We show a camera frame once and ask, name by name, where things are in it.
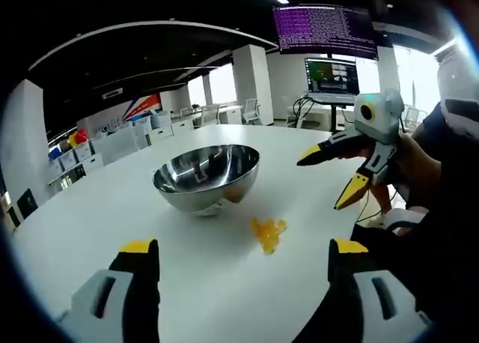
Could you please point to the row of white storage boxes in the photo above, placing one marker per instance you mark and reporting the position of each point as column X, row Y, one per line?
column 86, row 152

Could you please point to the stainless steel bowl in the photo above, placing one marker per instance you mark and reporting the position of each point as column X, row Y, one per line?
column 202, row 178

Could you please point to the large screen with purple text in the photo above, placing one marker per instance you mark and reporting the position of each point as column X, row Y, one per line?
column 322, row 28

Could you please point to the person in dark clothing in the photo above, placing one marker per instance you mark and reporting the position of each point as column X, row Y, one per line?
column 441, row 253

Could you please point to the red and yellow toy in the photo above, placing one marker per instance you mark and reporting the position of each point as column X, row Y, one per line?
column 79, row 137

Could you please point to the white device with black stripe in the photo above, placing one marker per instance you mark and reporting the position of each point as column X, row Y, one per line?
column 458, row 92

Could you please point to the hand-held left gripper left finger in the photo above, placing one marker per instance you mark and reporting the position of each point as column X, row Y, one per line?
column 112, row 305

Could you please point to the white office desk row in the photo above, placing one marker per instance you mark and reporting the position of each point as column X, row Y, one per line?
column 221, row 112

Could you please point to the small computer monitor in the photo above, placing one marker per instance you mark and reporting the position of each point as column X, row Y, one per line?
column 331, row 75

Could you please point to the blue storage box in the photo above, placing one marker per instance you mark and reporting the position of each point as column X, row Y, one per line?
column 55, row 154

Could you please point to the pile of yellow QQ candy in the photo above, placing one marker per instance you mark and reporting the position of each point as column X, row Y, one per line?
column 267, row 232

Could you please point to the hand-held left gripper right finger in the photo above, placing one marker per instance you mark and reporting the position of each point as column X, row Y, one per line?
column 359, row 305

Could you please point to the white mesh office chair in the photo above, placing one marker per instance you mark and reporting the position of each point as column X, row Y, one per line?
column 414, row 116

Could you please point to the person's right hand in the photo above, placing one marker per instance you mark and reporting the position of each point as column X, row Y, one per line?
column 415, row 170

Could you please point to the red and blue wall banner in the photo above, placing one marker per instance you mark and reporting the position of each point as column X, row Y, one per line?
column 144, row 107

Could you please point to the white table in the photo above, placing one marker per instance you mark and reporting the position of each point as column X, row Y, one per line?
column 112, row 215

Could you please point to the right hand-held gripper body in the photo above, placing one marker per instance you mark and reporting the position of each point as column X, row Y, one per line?
column 383, row 114

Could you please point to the black monitor stand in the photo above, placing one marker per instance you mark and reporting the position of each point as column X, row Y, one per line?
column 333, row 112

